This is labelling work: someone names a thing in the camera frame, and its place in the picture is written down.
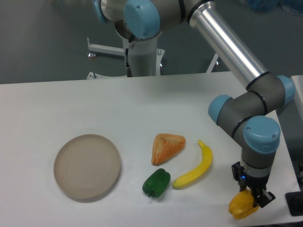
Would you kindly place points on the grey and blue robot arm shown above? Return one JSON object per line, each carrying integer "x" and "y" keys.
{"x": 243, "y": 118}

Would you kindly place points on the beige round plate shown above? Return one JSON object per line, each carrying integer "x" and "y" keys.
{"x": 87, "y": 167}

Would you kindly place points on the green bell pepper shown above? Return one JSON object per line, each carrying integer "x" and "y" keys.
{"x": 156, "y": 184}

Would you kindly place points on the orange triangular pastry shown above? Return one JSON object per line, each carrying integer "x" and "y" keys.
{"x": 166, "y": 146}

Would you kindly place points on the yellow bell pepper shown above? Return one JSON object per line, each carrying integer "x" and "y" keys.
{"x": 241, "y": 205}

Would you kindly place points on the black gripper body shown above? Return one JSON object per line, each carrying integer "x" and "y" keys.
{"x": 256, "y": 177}

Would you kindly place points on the yellow banana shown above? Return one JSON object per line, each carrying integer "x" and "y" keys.
{"x": 196, "y": 173}

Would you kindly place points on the black box at edge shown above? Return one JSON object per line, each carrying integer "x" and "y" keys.
{"x": 295, "y": 203}

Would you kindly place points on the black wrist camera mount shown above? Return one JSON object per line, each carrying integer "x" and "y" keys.
{"x": 238, "y": 173}

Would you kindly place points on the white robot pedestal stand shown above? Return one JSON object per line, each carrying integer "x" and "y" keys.
{"x": 146, "y": 58}

